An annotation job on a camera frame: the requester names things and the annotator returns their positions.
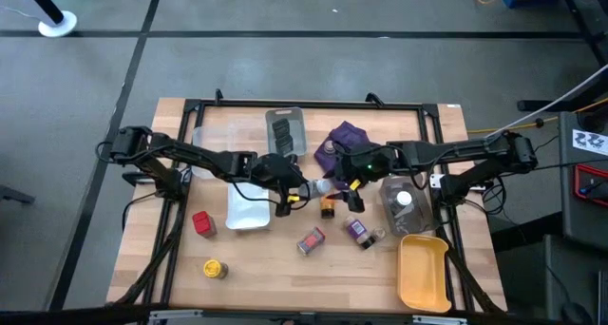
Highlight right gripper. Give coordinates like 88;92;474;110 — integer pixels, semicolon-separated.
334;146;398;215

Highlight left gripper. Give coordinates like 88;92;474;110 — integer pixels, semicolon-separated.
256;153;313;219

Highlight purple label spice bottle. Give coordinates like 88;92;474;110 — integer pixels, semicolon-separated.
342;214;376;250

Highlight white label spice bottle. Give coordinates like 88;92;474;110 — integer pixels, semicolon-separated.
303;179;333;201

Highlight orange spice bottle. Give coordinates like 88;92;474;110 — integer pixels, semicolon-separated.
319;196;337;220

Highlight dark green spice tin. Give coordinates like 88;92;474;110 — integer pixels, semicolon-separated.
275;134;295;156
271;118;292;137

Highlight smoked paprika tin red lid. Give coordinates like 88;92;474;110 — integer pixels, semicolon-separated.
296;226;327;257
191;210;219;239

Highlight yellow-lid spice jar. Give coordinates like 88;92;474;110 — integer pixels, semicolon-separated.
202;258;230;280

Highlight white plastic bin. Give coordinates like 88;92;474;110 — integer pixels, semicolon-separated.
224;182;273;231

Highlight dark transparent plastic bin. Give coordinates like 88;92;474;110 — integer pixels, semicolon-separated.
378;175;437;238

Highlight gray plastic bin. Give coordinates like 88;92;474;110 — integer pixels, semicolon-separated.
264;106;309;158

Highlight purple cloth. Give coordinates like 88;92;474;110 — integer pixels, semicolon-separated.
313;120;376;179

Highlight yellow plastic bin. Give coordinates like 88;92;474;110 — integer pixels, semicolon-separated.
396;234;452;314

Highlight dark cabinet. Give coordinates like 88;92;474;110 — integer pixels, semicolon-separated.
558;110;608;250

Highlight red-framed device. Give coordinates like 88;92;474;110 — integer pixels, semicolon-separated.
572;162;608;208

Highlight white sticker black print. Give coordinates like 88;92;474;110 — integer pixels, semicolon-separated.
572;128;608;156

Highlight black crossbar silver brackets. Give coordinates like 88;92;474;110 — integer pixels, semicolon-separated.
0;303;608;325

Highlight black table frame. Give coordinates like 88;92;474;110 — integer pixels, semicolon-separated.
106;87;504;316

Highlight yellow cable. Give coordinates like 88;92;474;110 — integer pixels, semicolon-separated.
467;96;608;135

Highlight black stanchion post white base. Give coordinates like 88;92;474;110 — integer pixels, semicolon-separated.
17;0;78;38

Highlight black desk leg frame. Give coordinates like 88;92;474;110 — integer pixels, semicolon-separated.
516;0;608;113

